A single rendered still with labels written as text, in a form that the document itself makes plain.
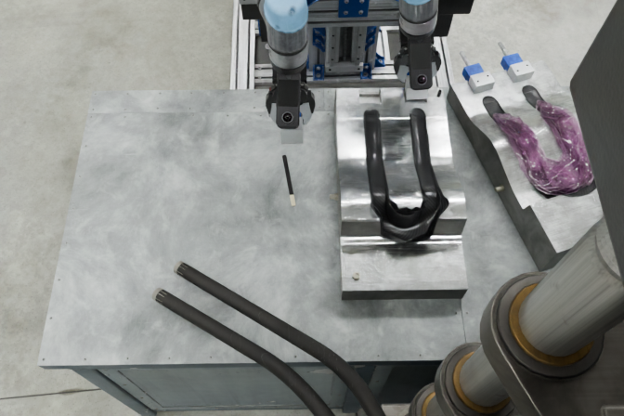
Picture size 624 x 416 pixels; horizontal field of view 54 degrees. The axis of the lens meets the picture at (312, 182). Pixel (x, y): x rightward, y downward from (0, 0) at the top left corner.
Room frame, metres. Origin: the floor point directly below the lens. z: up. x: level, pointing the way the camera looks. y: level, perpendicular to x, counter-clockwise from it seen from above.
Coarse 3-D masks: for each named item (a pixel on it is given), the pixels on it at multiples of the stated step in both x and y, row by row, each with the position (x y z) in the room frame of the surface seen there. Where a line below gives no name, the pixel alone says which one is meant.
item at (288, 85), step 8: (280, 80) 0.76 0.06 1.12; (288, 80) 0.76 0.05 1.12; (296, 80) 0.76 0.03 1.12; (280, 88) 0.75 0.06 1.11; (288, 88) 0.75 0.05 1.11; (296, 88) 0.75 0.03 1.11; (280, 96) 0.74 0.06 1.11; (288, 96) 0.74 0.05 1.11; (296, 96) 0.74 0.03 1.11; (280, 104) 0.72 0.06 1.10; (288, 104) 0.72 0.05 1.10; (296, 104) 0.72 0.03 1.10; (280, 112) 0.71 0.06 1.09; (288, 112) 0.71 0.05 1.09; (296, 112) 0.71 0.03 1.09; (280, 120) 0.69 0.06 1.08; (288, 120) 0.69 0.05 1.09; (296, 120) 0.69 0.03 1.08; (280, 128) 0.69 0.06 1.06; (288, 128) 0.69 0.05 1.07
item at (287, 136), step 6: (300, 114) 0.81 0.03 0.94; (300, 120) 0.78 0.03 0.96; (300, 126) 0.77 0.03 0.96; (282, 132) 0.76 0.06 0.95; (288, 132) 0.76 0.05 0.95; (294, 132) 0.76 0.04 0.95; (300, 132) 0.76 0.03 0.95; (282, 138) 0.76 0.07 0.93; (288, 138) 0.76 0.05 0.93; (294, 138) 0.76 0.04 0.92; (300, 138) 0.76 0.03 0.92
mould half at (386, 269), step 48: (336, 96) 0.90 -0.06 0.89; (384, 96) 0.90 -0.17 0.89; (432, 96) 0.90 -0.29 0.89; (336, 144) 0.79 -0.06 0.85; (384, 144) 0.77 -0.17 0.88; (432, 144) 0.77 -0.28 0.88; (384, 240) 0.54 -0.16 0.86; (432, 240) 0.54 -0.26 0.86; (384, 288) 0.43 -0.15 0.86; (432, 288) 0.43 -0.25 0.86
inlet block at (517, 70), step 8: (504, 48) 1.08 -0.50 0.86; (504, 56) 1.04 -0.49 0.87; (512, 56) 1.04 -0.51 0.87; (504, 64) 1.03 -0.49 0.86; (512, 64) 1.02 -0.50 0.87; (520, 64) 1.01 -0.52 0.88; (528, 64) 1.01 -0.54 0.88; (512, 72) 0.99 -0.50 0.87; (520, 72) 0.98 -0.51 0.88; (528, 72) 0.98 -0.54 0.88; (512, 80) 0.98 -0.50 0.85; (520, 80) 0.97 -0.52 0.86
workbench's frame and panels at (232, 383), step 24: (96, 384) 0.31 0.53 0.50; (120, 384) 0.31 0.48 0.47; (144, 384) 0.32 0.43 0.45; (168, 384) 0.32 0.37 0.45; (192, 384) 0.32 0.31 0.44; (216, 384) 0.32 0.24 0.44; (240, 384) 0.32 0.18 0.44; (264, 384) 0.32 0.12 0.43; (312, 384) 0.32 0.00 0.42; (336, 384) 0.32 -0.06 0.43; (384, 384) 0.33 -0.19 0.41; (408, 384) 0.33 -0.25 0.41; (144, 408) 0.31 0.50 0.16; (168, 408) 0.31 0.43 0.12; (192, 408) 0.32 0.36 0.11; (216, 408) 0.32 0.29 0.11; (240, 408) 0.32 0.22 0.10; (264, 408) 0.32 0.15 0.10; (288, 408) 0.32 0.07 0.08; (336, 408) 0.32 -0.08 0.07; (360, 408) 0.32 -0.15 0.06
